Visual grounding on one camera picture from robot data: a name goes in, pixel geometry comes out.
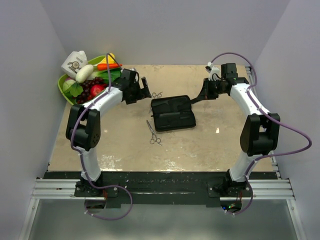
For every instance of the purple toy grapes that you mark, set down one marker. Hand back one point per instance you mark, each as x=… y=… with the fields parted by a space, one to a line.
x=85 y=95

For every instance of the white toy radish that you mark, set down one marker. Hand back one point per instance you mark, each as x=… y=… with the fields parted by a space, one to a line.
x=84 y=73

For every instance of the white paper bag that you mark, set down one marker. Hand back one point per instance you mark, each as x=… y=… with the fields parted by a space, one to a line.
x=74 y=62

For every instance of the green toy leafy vegetable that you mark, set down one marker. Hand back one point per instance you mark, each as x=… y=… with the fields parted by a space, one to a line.
x=72 y=88

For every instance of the yellow toy pepper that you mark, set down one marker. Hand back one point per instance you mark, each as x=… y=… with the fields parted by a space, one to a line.
x=110 y=59

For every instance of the green plastic tray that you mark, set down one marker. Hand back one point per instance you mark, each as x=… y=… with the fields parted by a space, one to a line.
x=108 y=76

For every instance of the black zip tool case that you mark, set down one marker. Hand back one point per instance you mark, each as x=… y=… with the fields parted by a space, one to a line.
x=167 y=117

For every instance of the silver straight hair scissors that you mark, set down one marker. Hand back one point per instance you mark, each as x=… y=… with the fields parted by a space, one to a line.
x=156 y=95

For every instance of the red toy fruit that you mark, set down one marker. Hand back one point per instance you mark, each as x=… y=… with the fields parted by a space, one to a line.
x=96 y=90

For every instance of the black comb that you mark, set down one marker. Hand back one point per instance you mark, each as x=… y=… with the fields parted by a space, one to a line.
x=187 y=103

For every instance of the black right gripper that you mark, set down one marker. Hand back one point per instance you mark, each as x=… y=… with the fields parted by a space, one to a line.
x=205 y=93

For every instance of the aluminium frame rail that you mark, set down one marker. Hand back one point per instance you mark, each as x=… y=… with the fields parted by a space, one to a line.
x=46 y=189

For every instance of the silver thinning scissors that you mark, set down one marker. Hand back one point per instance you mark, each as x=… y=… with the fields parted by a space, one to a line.
x=154 y=139

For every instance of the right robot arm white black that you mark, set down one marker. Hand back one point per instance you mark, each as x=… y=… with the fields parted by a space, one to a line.
x=259 y=135

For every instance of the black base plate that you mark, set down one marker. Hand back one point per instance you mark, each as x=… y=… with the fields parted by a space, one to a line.
x=167 y=188

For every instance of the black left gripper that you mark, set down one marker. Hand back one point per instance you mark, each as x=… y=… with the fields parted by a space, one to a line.
x=131 y=100

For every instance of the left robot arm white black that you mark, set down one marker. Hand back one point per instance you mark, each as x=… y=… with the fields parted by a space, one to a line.
x=84 y=125

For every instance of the orange toy carrot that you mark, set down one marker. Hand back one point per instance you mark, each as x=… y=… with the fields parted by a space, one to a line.
x=105 y=66

